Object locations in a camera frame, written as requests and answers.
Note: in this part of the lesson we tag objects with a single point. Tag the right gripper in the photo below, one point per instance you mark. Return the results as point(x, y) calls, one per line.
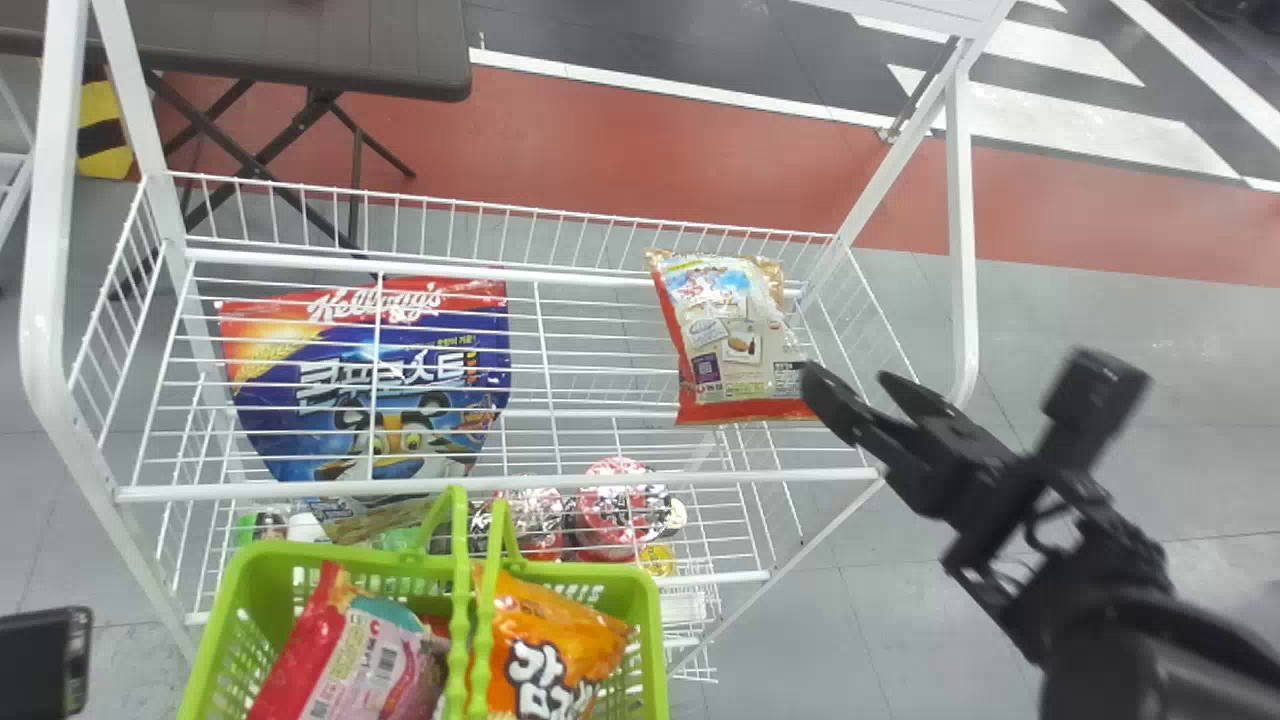
point(955, 455)

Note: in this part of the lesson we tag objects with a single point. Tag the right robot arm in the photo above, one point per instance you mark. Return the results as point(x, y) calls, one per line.
point(1130, 620)

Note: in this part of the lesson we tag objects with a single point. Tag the red and beige snack packet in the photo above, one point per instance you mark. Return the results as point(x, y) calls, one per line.
point(730, 340)

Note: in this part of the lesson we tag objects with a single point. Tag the yellow can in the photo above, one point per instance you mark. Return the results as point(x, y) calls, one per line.
point(658, 562)

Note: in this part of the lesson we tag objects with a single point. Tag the red noodle cup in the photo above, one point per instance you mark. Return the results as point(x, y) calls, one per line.
point(620, 515)
point(535, 515)

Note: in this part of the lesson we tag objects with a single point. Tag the orange snack packet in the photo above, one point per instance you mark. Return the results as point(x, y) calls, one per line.
point(550, 640)

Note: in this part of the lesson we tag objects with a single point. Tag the blue cereal bag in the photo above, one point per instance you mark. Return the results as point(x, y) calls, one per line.
point(400, 370)

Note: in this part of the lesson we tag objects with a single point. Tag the green bottle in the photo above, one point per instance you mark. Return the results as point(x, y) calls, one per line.
point(262, 526)

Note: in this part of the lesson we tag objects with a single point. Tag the green basket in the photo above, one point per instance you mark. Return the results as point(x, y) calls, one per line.
point(255, 610)

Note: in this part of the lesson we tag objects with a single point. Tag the dark side table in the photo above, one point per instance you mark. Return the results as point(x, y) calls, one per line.
point(300, 40)

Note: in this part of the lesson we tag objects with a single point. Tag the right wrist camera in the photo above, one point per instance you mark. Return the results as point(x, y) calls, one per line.
point(1095, 395)

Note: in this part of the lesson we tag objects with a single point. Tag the yellow and black striped post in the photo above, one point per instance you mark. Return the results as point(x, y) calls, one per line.
point(103, 130)

